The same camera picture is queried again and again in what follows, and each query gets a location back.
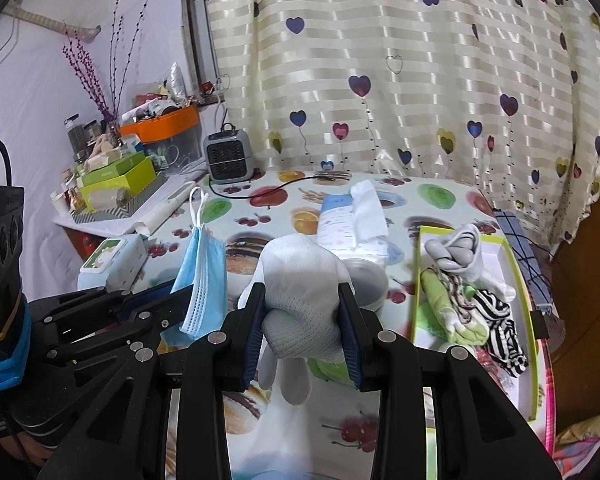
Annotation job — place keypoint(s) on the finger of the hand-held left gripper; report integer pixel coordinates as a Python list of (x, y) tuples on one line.
[(110, 340), (150, 297)]

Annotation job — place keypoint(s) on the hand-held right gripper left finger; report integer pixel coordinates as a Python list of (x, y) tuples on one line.
[(254, 337)]

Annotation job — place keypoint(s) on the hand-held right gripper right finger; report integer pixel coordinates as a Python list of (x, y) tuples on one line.
[(351, 342)]

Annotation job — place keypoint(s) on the blue face mask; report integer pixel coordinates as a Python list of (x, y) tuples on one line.
[(202, 280)]

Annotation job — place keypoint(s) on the white cotton glove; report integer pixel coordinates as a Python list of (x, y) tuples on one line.
[(300, 285)]

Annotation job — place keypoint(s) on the green rabbit print towel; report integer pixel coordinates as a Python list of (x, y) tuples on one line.
[(437, 302)]

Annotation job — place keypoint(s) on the brown striped cloth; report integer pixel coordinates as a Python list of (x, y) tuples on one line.
[(460, 305)]

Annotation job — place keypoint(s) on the red snack packet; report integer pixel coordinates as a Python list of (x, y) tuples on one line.
[(485, 360)]

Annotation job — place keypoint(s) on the grey white glove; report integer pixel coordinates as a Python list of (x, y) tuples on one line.
[(450, 250)]

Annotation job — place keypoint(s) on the lime green shallow box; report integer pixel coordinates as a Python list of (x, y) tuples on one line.
[(520, 395)]

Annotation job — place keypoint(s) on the green tape roll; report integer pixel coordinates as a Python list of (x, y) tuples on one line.
[(330, 367)]

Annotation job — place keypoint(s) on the wet wipes pack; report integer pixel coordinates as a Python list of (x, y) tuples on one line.
[(110, 260)]

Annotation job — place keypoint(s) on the clear plastic jar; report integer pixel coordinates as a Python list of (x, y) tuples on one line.
[(370, 285)]

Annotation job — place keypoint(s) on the red package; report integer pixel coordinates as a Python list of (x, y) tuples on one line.
[(88, 244)]

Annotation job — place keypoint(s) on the zigzag patterned tray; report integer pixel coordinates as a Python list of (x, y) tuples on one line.
[(110, 212)]

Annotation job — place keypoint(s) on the rolled white printed sheet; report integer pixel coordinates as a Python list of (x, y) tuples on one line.
[(170, 205)]

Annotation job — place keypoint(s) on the lime green cardboard box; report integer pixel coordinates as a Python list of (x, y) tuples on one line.
[(135, 182)]

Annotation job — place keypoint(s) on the blue white tissue pack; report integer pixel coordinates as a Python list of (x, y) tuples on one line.
[(340, 225)]

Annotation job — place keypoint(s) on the glass jar with dark contents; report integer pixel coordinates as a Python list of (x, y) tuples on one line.
[(91, 131), (74, 135)]

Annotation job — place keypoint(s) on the small grey space heater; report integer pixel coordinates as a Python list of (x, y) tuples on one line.
[(227, 157)]

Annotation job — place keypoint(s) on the fruit printed tablecloth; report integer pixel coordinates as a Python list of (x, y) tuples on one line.
[(425, 195)]

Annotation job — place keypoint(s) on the clear bin with orange lid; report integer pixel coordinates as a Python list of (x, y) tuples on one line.
[(165, 125)]

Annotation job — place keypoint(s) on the small black box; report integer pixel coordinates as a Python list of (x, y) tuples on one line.
[(539, 324)]

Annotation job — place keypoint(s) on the pile of assorted toiletries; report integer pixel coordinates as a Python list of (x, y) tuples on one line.
[(155, 107)]

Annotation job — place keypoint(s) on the dark plaid long box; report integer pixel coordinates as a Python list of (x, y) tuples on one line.
[(522, 255)]

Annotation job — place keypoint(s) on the purple decorative branches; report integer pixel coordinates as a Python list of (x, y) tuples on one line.
[(87, 72)]

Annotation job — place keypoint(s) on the wooden wardrobe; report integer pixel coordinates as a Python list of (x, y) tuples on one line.
[(580, 260)]

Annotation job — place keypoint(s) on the colourful printed cloth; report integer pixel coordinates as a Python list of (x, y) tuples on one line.
[(577, 450)]

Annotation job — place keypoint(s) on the cream striped heart curtain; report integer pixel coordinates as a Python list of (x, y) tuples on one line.
[(380, 60)]

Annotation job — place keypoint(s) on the white wall rack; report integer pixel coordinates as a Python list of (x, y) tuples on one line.
[(45, 22)]

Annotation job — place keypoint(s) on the window frame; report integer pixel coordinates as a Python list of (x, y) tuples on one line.
[(195, 35)]

